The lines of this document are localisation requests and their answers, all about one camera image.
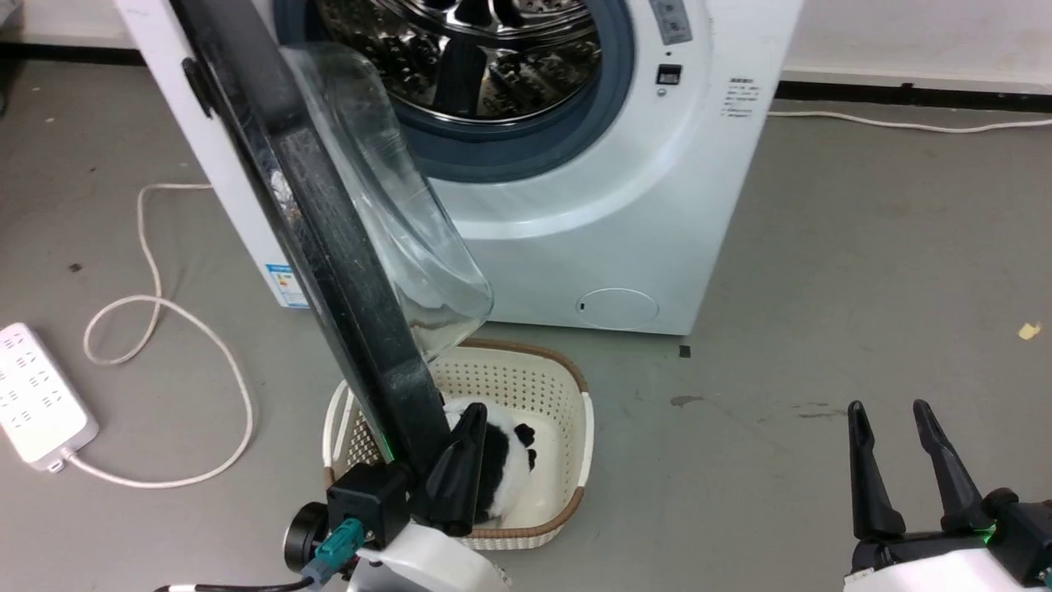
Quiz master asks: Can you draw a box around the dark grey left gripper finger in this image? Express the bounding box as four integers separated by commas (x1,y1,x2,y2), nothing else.
424,402,491,537

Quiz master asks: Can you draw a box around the stainless steel washer drum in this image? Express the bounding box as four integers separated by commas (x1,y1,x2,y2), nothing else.
315,0,603,126

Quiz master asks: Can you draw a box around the blue energy label sticker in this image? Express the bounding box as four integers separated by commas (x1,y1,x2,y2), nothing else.
264,262,311,310

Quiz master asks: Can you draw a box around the white front-load washing machine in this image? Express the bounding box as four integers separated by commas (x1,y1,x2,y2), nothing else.
113,0,804,337

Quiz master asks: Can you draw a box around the cream plastic laundry basket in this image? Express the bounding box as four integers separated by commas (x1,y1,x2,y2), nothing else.
322,337,595,551

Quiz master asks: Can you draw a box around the round white filter cover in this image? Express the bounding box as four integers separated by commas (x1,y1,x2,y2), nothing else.
574,287,661,332

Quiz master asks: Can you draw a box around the teal plug black cable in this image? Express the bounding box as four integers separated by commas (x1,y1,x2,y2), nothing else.
152,517,366,592

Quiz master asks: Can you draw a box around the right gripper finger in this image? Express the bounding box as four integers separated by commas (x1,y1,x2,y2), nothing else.
911,399,997,534
846,400,907,541

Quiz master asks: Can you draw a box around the grey-blue rubber door gasket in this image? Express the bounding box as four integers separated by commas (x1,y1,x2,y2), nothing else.
273,0,637,184

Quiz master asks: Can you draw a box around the white power strip cable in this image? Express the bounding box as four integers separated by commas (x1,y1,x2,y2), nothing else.
62,183,256,490

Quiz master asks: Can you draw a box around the black and white panda plush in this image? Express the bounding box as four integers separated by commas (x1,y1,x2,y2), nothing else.
442,399,539,524

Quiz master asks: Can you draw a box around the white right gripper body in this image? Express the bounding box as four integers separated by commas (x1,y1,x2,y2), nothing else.
842,526,1020,592

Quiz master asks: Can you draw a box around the black washing machine door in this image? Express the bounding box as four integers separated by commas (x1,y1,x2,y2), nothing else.
168,0,495,479

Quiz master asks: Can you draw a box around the thin white floor cable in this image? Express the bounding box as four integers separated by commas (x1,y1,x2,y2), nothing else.
768,109,1052,135

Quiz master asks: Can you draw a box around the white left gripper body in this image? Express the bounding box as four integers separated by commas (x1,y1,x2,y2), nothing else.
344,492,513,592

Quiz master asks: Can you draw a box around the white power strip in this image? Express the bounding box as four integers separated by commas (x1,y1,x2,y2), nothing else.
0,322,100,474

